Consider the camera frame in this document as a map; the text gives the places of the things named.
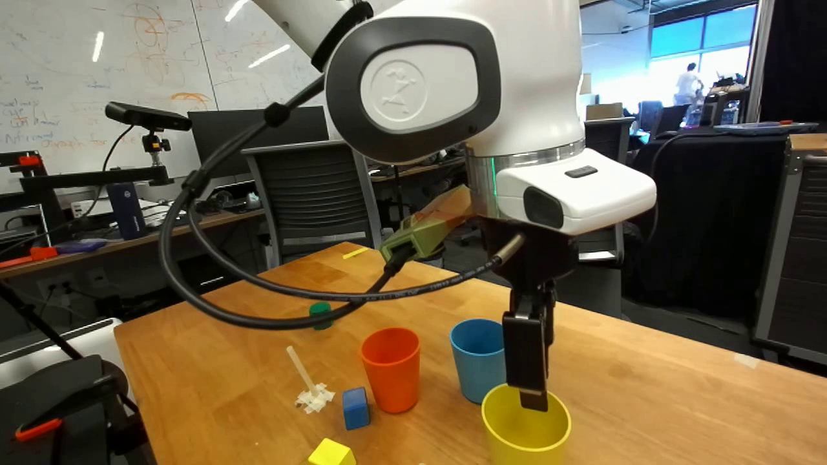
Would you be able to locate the green wooden cylinder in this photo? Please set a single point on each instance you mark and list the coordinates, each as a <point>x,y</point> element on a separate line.
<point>319,310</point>

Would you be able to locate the long wooden desk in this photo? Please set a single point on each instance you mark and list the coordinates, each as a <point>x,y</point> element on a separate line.
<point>129,243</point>

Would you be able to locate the yellow tape strip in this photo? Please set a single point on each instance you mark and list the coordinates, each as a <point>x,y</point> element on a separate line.
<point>355,253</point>

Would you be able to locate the blue wooden block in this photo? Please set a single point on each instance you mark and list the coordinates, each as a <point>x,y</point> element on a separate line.
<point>355,408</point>

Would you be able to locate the white taped plastic stick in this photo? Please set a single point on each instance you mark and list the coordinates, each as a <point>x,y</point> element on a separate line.
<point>314,398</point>

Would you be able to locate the gray mesh office chair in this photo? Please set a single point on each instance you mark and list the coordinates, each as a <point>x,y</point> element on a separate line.
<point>314,196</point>

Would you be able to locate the person in white shirt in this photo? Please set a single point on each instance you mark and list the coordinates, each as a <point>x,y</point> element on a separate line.
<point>687,84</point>

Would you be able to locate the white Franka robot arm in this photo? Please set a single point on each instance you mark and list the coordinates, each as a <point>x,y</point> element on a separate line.
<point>533,85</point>

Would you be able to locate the gray drawer cabinet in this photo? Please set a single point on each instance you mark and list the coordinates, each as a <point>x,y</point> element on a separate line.
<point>797,248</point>

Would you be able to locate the yellow wooden block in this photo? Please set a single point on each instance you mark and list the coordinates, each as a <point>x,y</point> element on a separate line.
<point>331,452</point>

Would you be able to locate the black clamp stand red knob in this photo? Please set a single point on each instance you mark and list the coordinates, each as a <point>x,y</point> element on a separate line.
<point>79,179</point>

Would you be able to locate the blue plastic cup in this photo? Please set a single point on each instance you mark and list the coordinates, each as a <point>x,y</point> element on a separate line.
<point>477,363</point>

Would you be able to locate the black covered unit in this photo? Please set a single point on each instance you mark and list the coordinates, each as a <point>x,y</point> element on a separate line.
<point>707,222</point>

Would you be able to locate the black monitor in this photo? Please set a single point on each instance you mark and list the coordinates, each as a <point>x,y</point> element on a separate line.
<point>232,138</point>

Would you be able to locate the scribbled whiteboard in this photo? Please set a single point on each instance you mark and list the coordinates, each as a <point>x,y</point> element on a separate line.
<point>59,67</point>

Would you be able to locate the blue box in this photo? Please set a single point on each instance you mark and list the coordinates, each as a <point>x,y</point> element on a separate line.
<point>124,213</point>

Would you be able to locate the white flat panel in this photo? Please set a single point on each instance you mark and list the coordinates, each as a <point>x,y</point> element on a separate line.
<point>53,343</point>

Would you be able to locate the yellow plastic cup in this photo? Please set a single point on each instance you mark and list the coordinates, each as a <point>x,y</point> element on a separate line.
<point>517,435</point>

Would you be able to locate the orange plastic cup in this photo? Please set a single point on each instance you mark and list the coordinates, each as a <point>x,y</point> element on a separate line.
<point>391,376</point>

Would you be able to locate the yellow-green wrist camera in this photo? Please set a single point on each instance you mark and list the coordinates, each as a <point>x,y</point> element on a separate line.
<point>417,238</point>

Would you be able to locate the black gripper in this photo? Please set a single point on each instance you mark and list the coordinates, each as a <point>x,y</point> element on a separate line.
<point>539,258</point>

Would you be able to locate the black camera on mount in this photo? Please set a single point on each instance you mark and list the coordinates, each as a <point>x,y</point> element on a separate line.
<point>146,114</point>

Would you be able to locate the black tripod head orange lever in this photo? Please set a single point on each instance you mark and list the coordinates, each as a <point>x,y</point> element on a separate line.
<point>67,415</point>

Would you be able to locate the blue chair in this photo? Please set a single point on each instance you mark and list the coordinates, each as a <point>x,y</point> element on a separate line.
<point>648,119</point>

